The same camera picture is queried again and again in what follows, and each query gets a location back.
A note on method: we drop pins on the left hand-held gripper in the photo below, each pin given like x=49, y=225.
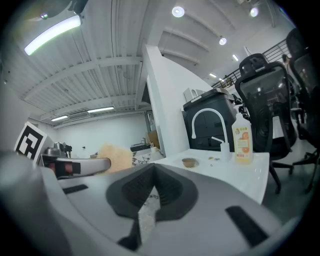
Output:
x=30, y=141

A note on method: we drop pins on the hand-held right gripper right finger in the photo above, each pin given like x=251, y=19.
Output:
x=207, y=220

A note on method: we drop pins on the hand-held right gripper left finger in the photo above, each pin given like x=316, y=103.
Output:
x=82, y=215

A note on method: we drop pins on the yellow sponge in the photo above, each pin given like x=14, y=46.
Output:
x=117, y=156

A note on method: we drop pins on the brown bowl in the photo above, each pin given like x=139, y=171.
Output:
x=189, y=163

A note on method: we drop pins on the white sink basin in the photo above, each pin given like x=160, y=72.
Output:
x=237, y=180

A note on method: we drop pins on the marble pattern sink unit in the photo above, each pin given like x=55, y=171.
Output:
x=142, y=158

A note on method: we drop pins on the wooden cabinet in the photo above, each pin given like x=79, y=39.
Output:
x=153, y=139

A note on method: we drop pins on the orange label soap bottle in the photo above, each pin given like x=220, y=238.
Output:
x=242, y=140

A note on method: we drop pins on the black cabinet machine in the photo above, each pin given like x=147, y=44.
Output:
x=212, y=125

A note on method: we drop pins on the white arched faucet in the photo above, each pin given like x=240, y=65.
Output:
x=207, y=111

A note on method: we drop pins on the black mesh office chair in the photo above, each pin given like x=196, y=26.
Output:
x=307, y=75
x=265, y=100

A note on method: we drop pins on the long ceiling tube light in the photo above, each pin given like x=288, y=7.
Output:
x=52, y=33

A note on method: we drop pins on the round ceiling light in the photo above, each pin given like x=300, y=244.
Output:
x=222, y=41
x=178, y=11
x=253, y=11

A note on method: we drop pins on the black railing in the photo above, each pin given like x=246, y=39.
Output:
x=272, y=53

